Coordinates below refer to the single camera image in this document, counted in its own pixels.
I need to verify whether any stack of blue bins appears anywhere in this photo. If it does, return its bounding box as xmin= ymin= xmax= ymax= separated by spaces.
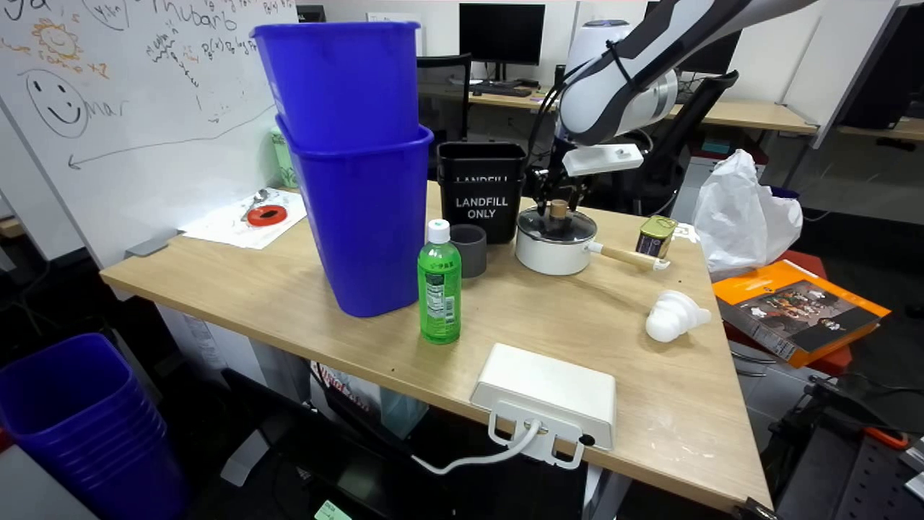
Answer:
xmin=0 ymin=333 xmax=191 ymax=520

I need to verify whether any red tape roll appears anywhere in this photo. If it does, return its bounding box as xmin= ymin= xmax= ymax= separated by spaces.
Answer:
xmin=246 ymin=203 xmax=291 ymax=231

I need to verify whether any green tea bottle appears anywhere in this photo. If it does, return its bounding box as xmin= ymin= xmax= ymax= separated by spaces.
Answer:
xmin=415 ymin=218 xmax=465 ymax=348

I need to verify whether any white plastic bag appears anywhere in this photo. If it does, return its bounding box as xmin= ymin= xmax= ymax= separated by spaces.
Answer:
xmin=689 ymin=149 xmax=806 ymax=283

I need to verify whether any black computer monitor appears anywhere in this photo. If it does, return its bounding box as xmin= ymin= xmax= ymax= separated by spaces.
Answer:
xmin=457 ymin=0 xmax=548 ymax=71
xmin=836 ymin=4 xmax=924 ymax=134

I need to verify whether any wooden office desk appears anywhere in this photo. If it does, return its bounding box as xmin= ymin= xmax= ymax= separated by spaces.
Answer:
xmin=422 ymin=82 xmax=820 ymax=140

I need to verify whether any white cable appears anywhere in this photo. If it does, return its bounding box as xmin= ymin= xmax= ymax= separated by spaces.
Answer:
xmin=410 ymin=410 xmax=594 ymax=481

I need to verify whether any round glass pot lid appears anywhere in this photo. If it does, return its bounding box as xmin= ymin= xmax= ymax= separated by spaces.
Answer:
xmin=517 ymin=198 xmax=601 ymax=247

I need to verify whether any black keyboard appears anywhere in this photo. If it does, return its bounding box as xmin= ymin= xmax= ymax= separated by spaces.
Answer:
xmin=481 ymin=82 xmax=538 ymax=102

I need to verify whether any blue plastic waste bin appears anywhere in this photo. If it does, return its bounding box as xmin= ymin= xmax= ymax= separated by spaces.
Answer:
xmin=275 ymin=112 xmax=435 ymax=322
xmin=250 ymin=21 xmax=423 ymax=153

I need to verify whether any green wipes container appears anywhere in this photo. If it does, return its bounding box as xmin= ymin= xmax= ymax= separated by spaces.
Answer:
xmin=268 ymin=127 xmax=299 ymax=190

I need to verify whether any white pot with wooden handle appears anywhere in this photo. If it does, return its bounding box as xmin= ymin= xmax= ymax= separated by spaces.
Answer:
xmin=513 ymin=212 xmax=679 ymax=281

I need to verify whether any dark grey cylinder cup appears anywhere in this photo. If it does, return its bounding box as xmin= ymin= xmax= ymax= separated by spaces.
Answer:
xmin=449 ymin=222 xmax=491 ymax=281

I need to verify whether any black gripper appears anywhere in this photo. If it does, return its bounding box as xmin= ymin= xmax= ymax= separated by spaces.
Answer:
xmin=540 ymin=166 xmax=594 ymax=227

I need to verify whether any white paper sheet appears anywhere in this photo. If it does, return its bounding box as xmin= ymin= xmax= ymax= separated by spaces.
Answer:
xmin=178 ymin=185 xmax=308 ymax=254

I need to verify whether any large written whiteboard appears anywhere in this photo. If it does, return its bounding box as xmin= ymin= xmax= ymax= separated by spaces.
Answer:
xmin=0 ymin=0 xmax=304 ymax=270

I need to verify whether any black landfill waste bin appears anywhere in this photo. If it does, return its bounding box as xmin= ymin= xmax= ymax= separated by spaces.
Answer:
xmin=432 ymin=141 xmax=532 ymax=247

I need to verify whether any white flat electrical box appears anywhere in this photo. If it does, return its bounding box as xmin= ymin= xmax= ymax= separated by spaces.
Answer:
xmin=468 ymin=341 xmax=617 ymax=453

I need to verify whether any grey whiteboard eraser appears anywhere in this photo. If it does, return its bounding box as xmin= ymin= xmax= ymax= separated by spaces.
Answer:
xmin=125 ymin=229 xmax=185 ymax=261

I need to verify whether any orange book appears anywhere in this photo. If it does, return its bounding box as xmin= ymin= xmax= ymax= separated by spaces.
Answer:
xmin=709 ymin=257 xmax=893 ymax=371

